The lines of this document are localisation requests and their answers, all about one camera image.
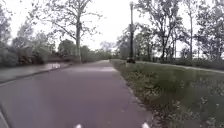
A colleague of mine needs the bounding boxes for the tall bare-branched tree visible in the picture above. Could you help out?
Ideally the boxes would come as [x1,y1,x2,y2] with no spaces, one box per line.
[29,0,104,64]

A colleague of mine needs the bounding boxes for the reddish asphalt path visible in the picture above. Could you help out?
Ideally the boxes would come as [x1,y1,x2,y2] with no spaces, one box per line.
[0,59,154,128]

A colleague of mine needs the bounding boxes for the row of trees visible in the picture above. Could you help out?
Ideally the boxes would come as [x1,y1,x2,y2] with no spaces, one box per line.
[114,0,224,63]

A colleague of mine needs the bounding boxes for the grass verge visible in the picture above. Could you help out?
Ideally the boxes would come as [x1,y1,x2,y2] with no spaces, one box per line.
[109,59,224,128]

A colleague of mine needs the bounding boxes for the pale grey road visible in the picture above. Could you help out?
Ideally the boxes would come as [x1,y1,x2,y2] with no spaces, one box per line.
[134,59,224,75]

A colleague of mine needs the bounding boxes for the dark narrow verge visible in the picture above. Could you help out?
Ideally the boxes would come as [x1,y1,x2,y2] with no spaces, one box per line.
[0,63,81,86]

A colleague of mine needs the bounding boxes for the bushes and small trees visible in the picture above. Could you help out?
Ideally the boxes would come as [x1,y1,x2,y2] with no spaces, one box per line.
[0,3,79,68]

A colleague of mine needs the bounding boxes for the dark hedge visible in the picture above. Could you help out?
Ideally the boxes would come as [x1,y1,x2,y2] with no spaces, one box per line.
[159,57,224,71]

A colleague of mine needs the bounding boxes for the grey water strip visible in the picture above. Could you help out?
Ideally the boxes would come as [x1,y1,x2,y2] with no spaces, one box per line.
[0,62,73,83]

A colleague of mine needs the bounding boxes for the dark lamp post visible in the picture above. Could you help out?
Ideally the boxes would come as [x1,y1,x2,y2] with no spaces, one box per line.
[128,1,136,64]

